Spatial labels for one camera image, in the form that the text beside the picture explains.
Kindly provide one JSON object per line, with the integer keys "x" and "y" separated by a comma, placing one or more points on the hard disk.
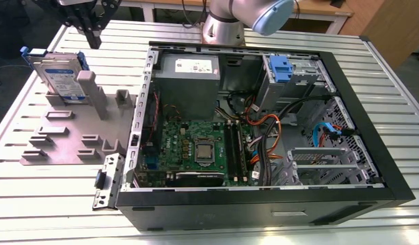
{"x": 60, "y": 76}

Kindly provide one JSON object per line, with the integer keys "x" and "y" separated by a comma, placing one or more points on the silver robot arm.
{"x": 223, "y": 28}

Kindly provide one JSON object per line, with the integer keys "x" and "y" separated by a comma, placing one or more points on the metal disk bay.
{"x": 319, "y": 167}

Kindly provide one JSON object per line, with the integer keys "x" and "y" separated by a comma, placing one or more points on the dark office chair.
{"x": 9, "y": 30}

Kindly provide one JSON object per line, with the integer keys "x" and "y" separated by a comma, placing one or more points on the grey parts rack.
{"x": 77, "y": 127}

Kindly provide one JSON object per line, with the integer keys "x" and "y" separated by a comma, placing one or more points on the grey power supply unit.
{"x": 185, "y": 97}

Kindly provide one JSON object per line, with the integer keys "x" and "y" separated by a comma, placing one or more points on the green motherboard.
{"x": 176, "y": 135}

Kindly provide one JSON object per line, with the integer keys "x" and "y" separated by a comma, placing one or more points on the blue drive latch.
{"x": 280, "y": 69}

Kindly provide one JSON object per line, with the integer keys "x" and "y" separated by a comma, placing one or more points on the silver CPU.
{"x": 204, "y": 151}

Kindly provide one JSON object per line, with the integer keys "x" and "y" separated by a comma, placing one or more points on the metal drive cage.
{"x": 271, "y": 97}

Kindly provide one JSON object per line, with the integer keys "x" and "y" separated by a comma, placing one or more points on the black RAM slot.
{"x": 241, "y": 150}
{"x": 232, "y": 150}

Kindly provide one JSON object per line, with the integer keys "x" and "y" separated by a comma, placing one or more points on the wooden desk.
{"x": 319, "y": 7}

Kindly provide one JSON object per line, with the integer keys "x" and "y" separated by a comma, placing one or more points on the black graphics card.
{"x": 196, "y": 178}

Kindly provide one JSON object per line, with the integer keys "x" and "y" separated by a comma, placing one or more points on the black PC case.
{"x": 229, "y": 211}

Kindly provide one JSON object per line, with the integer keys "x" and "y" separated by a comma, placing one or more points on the wooden cabinet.
{"x": 394, "y": 30}

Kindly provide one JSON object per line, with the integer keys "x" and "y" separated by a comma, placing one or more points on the grey expansion slot bracket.
{"x": 112, "y": 178}

